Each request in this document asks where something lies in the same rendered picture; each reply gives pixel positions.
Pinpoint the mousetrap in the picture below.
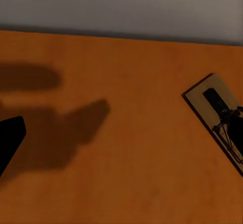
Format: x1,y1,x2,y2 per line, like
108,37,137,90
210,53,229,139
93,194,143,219
183,72,243,175

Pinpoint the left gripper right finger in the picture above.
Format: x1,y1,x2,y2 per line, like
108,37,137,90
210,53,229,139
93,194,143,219
227,115,243,156

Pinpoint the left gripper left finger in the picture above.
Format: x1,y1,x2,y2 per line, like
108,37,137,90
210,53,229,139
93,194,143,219
0,116,26,176

